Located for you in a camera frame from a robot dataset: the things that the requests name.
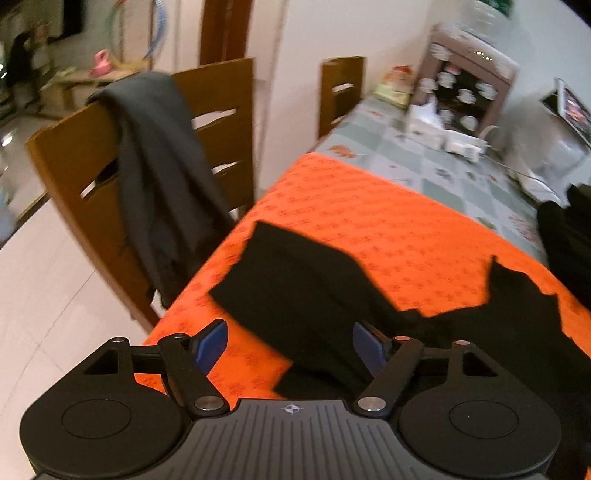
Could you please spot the cream television cabinet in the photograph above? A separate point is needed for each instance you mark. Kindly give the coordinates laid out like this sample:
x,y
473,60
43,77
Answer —
x,y
69,90

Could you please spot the checkered leaf-print tablecloth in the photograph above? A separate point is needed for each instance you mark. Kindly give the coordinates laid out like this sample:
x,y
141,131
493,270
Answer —
x,y
392,152

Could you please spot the water dispenser with stickers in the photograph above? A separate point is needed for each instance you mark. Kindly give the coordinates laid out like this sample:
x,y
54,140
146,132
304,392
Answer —
x,y
461,78

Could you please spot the yellow-green box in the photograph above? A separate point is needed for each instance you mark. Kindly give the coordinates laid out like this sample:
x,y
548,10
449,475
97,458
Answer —
x,y
392,94

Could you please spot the multicoloured hula hoop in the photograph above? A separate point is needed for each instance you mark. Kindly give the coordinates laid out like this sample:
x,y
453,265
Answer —
x,y
160,23

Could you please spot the white tissue box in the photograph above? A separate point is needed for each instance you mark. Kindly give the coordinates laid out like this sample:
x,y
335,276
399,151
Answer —
x,y
422,127

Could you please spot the pink kettlebell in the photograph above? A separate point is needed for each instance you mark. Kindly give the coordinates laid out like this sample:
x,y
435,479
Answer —
x,y
101,67

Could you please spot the white power strip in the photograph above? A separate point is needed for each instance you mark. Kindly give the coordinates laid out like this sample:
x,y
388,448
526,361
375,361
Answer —
x,y
461,145

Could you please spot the brown wooden door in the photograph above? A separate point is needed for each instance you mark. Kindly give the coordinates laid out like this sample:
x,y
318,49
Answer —
x,y
226,27

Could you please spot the tablet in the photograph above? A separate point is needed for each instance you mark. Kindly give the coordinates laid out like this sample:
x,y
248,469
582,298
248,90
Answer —
x,y
575,110

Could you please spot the dark hanging coat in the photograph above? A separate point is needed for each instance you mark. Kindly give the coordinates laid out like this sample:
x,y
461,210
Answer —
x,y
18,60

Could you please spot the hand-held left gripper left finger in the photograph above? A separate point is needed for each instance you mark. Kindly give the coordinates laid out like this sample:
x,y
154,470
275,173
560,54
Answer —
x,y
210,346

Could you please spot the wall television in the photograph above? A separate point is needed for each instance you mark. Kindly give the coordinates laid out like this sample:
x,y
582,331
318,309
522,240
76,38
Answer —
x,y
74,16

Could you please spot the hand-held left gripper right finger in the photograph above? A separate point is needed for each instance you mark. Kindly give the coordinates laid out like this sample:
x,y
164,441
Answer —
x,y
369,348

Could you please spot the clear water bottle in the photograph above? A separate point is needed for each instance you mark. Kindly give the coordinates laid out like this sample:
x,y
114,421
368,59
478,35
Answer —
x,y
489,7

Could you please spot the wooden chair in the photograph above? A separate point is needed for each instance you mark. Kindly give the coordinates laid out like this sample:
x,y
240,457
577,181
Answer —
x,y
60,157
328,101

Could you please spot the orange flower-print mat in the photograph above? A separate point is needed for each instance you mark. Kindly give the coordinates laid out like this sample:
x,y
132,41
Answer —
x,y
415,217

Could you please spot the white plastic-covered appliance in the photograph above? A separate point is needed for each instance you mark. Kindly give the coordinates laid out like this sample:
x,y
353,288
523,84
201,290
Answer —
x,y
540,143

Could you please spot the black garment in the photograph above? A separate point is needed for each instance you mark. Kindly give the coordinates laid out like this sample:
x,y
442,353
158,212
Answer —
x,y
314,277

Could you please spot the stack of folded dark clothes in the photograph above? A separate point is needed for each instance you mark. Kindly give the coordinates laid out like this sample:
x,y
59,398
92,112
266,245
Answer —
x,y
568,240

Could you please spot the grey garment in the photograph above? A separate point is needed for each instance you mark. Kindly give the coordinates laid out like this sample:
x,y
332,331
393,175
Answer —
x,y
157,184

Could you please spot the orange white small bag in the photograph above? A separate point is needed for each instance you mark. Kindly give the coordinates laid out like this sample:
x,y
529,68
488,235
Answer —
x,y
399,76

